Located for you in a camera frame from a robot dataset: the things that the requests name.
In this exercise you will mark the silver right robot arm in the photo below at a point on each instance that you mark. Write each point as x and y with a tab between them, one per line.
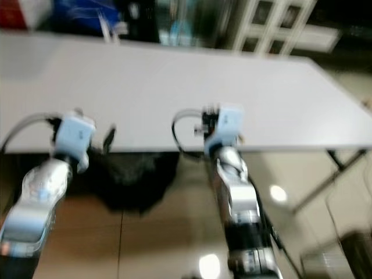
238	197

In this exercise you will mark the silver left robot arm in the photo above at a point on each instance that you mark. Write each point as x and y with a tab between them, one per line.
35	200

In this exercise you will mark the black bag under table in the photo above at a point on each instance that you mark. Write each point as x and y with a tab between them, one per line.
139	180

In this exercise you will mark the white cabinet with glass doors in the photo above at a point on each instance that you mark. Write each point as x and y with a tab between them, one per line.
279	26

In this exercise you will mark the blue box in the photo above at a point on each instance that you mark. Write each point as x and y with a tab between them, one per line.
84	14

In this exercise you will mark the dark metal table leg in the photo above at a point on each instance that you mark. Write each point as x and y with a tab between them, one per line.
331	177

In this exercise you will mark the red box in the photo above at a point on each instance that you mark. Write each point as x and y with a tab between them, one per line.
13	11

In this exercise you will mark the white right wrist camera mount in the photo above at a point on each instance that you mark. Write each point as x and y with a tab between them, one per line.
229	125

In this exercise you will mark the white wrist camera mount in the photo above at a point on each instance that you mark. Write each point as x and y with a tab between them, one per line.
229	125
77	135

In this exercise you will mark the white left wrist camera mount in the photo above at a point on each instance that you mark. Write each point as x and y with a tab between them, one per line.
77	135

